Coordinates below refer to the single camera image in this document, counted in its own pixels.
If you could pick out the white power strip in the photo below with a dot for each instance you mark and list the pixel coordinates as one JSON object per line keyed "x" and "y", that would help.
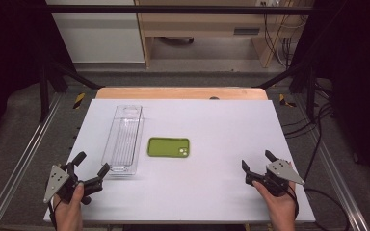
{"x": 268, "y": 3}

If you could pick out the white cover board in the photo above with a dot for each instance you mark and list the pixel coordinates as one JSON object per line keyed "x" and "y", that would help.
{"x": 221, "y": 128}

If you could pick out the yellow black striped tape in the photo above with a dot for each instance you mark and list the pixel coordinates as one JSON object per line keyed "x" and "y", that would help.
{"x": 79, "y": 100}
{"x": 284, "y": 101}

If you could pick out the black upright frame post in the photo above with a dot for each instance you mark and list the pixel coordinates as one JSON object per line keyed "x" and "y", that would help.
{"x": 44, "y": 93}
{"x": 311, "y": 93}

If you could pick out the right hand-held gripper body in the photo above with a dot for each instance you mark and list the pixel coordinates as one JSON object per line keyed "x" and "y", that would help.
{"x": 281, "y": 171}

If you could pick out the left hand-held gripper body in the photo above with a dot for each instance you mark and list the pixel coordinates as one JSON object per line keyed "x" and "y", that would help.
{"x": 58, "y": 179}

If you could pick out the aluminium floor rail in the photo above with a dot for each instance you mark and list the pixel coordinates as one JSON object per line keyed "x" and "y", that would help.
{"x": 19, "y": 160}
{"x": 337, "y": 173}

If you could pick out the white cabinet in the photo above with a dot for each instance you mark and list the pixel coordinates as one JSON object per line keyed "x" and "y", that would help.
{"x": 99, "y": 38}

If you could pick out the clear plastic storage box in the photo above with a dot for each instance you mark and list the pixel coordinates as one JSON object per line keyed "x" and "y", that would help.
{"x": 123, "y": 144}

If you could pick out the person's right hand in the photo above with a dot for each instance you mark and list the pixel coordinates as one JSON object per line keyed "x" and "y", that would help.
{"x": 281, "y": 207}

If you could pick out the black diagonal frame strut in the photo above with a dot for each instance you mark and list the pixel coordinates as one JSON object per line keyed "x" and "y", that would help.
{"x": 279, "y": 77}
{"x": 77, "y": 76}

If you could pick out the black horizontal frame bar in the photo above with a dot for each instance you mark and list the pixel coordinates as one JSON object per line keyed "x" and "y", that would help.
{"x": 173, "y": 9}

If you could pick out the light wooden desk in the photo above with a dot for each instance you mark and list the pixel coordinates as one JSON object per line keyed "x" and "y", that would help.
{"x": 199, "y": 24}

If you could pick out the person's left hand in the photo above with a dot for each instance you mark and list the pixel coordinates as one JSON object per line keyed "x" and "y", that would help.
{"x": 69, "y": 211}

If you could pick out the black curtain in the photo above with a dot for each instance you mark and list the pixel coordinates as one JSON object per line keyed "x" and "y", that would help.
{"x": 9, "y": 48}
{"x": 356, "y": 64}

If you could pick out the wooden table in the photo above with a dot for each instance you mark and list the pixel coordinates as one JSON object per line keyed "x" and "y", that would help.
{"x": 173, "y": 93}

